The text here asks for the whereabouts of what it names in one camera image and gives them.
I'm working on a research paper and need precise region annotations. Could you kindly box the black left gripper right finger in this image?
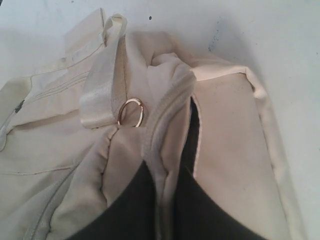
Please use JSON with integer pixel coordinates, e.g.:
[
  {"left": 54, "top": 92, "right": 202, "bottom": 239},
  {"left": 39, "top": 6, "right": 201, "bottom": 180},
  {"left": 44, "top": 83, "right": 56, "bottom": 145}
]
[{"left": 173, "top": 167, "right": 264, "bottom": 240}]

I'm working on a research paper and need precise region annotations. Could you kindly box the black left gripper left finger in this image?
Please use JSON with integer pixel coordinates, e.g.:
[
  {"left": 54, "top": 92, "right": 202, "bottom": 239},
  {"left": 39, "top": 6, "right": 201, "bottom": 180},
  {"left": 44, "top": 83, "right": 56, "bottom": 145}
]
[{"left": 69, "top": 161, "right": 156, "bottom": 240}]

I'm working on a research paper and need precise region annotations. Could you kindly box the cream duffel bag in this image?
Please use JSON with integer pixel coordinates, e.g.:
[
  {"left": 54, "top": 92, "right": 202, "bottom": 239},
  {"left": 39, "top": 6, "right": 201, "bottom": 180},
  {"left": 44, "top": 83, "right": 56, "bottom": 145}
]
[{"left": 0, "top": 9, "right": 307, "bottom": 240}]

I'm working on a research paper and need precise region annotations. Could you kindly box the silver metal key ring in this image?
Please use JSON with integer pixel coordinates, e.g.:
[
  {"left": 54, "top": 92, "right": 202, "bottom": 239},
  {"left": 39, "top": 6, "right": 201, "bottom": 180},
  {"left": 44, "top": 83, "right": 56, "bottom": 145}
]
[{"left": 117, "top": 97, "right": 151, "bottom": 128}]

